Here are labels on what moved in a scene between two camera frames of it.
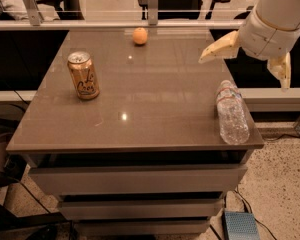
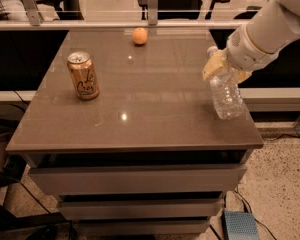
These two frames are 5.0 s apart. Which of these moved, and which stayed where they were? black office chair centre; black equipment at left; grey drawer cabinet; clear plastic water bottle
Moved: clear plastic water bottle
Stayed: grey drawer cabinet; black equipment at left; black office chair centre
